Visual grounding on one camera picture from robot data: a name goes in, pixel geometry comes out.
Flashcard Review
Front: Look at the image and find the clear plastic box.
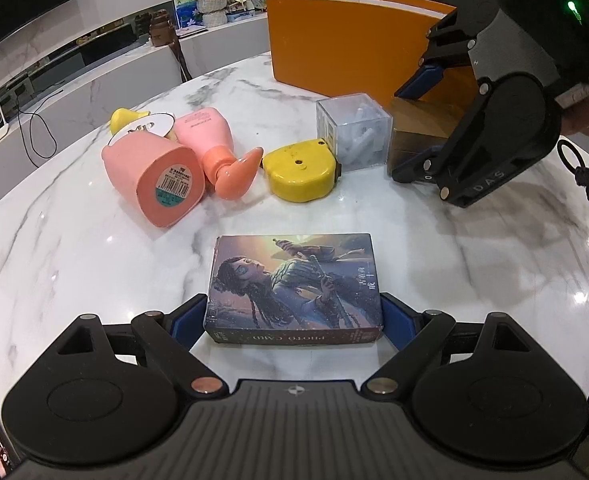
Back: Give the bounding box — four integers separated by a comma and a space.
315, 92, 394, 173

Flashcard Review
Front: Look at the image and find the illustrated card box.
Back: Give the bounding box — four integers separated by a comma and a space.
203, 232, 385, 346

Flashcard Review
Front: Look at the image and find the orange storage box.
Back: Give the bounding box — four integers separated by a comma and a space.
266, 0, 475, 98

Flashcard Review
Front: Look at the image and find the yellow tape measure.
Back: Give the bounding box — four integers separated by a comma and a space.
261, 137, 343, 204

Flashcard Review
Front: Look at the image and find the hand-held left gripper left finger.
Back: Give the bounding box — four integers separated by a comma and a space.
54, 294, 228, 397

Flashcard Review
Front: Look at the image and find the brown leather bag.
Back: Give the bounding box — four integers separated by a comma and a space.
147, 10, 194, 83

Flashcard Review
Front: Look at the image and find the black cable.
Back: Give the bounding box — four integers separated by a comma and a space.
14, 95, 58, 166

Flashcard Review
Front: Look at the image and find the white marble counter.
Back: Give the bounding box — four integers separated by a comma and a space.
0, 0, 275, 176

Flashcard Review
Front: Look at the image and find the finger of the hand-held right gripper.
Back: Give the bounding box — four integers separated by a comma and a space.
393, 7, 480, 104
390, 134, 464, 197

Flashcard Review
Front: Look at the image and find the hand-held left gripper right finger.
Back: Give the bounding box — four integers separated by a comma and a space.
359, 291, 532, 397

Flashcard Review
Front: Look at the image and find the small pink pump bottle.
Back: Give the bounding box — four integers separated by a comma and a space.
174, 106, 266, 201

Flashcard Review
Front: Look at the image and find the brown gold box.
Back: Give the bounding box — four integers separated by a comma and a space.
385, 96, 467, 177

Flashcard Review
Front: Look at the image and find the large pink bottle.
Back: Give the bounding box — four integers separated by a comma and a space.
102, 106, 208, 228

